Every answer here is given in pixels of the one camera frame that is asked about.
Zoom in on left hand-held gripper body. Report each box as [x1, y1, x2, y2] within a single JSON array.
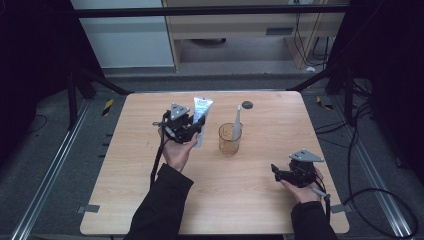
[[162, 102, 197, 145]]

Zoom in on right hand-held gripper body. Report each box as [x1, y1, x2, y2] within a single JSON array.
[[287, 148, 326, 188]]

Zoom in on white blue toothpaste tube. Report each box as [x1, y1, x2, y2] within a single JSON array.
[[192, 96, 215, 149]]

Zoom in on clear amber glass cup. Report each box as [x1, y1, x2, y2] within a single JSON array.
[[218, 122, 244, 157]]

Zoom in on white electric toothbrush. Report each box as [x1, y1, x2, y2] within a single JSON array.
[[231, 104, 244, 142]]

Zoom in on person's right hand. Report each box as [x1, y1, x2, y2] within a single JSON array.
[[279, 167, 326, 205]]

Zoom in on person's left hand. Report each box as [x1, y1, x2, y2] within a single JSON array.
[[158, 128, 200, 174]]

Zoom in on grey tape piece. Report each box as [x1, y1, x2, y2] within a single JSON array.
[[330, 203, 353, 215], [76, 203, 101, 215]]

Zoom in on yellow black hazard tape strip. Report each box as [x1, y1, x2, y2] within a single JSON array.
[[315, 95, 335, 111], [101, 98, 115, 117]]

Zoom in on black metal stand leg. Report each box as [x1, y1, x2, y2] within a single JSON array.
[[285, 61, 356, 128], [65, 58, 134, 132]]

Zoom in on white cabinet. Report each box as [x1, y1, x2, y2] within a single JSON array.
[[69, 0, 176, 70]]

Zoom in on light wooden desk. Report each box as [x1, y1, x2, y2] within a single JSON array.
[[161, 0, 349, 73]]

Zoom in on black curtain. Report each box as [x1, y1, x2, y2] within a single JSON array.
[[328, 0, 424, 186], [0, 0, 103, 164]]

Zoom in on right hand-held gripper black cable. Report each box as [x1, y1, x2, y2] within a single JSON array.
[[309, 176, 333, 223]]

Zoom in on hand-held gripper black cable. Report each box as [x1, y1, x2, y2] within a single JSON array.
[[309, 176, 333, 223], [149, 111, 172, 188]]

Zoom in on left hand-held gripper black cable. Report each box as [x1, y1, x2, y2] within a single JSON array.
[[149, 111, 172, 188]]

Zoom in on long black floor cable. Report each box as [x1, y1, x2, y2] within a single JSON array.
[[313, 99, 374, 204]]

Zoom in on aluminium floor rail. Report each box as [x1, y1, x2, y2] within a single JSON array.
[[9, 99, 92, 240], [332, 95, 415, 238]]

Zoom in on black horizontal frame bar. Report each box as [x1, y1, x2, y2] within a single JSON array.
[[73, 4, 352, 20]]

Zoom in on looped black floor cable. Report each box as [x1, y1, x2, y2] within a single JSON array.
[[342, 187, 420, 240]]

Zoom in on black cables under desk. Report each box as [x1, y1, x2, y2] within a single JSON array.
[[293, 12, 336, 69]]

